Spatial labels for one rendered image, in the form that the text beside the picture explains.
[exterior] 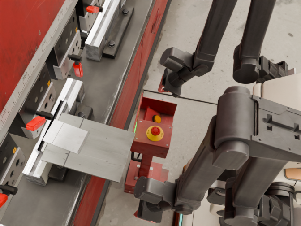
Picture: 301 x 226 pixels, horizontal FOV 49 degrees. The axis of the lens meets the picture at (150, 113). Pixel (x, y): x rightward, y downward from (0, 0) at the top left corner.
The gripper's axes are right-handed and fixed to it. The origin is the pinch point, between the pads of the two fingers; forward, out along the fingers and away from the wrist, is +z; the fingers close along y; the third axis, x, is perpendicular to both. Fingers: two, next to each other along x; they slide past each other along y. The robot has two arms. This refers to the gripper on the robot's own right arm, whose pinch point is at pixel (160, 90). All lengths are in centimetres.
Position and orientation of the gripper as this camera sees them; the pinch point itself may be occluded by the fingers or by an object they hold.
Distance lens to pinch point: 123.1
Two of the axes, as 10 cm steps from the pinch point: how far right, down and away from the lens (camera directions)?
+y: -1.7, 8.5, -4.9
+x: 8.3, 3.9, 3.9
